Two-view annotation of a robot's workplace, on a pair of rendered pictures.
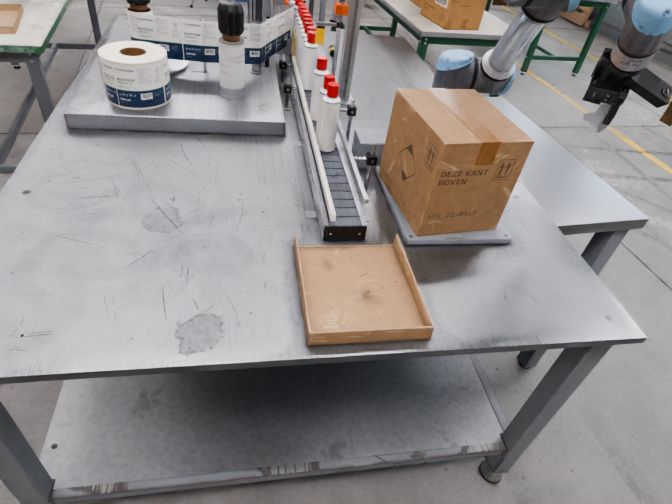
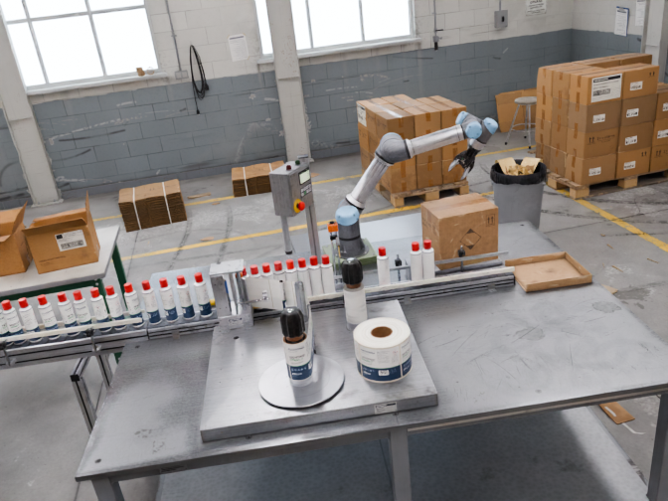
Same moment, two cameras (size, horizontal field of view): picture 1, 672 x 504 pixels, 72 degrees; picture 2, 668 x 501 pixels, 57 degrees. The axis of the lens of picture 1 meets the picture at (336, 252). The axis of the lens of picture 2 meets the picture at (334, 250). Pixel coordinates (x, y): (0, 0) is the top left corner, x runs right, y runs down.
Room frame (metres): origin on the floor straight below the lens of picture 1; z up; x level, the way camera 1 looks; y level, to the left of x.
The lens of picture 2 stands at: (1.19, 2.56, 2.19)
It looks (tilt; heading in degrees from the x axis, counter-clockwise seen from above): 24 degrees down; 282
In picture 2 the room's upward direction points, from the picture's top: 7 degrees counter-clockwise
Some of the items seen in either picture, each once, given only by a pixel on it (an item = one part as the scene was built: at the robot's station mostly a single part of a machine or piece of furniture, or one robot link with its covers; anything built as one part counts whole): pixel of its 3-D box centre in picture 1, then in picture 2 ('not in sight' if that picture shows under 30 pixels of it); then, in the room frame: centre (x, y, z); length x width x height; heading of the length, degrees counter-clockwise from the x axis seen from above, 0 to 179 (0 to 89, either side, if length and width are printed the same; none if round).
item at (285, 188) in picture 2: not in sight; (292, 188); (1.84, 0.15, 1.38); 0.17 x 0.10 x 0.19; 70
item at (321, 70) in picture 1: (319, 89); (383, 268); (1.48, 0.14, 0.98); 0.05 x 0.05 x 0.20
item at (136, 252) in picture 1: (283, 118); (364, 314); (1.56, 0.26, 0.82); 2.10 x 1.50 x 0.02; 15
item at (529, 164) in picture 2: not in sight; (521, 178); (0.58, -2.45, 0.50); 0.42 x 0.41 x 0.28; 21
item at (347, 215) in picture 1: (308, 95); (332, 300); (1.71, 0.20, 0.86); 1.65 x 0.08 x 0.04; 15
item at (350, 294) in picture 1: (357, 283); (547, 270); (0.75, -0.06, 0.85); 0.30 x 0.26 x 0.04; 15
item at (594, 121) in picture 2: not in sight; (607, 122); (-0.39, -3.79, 0.57); 1.20 x 0.85 x 1.14; 23
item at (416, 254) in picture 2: (326, 109); (416, 263); (1.33, 0.10, 0.98); 0.05 x 0.05 x 0.20
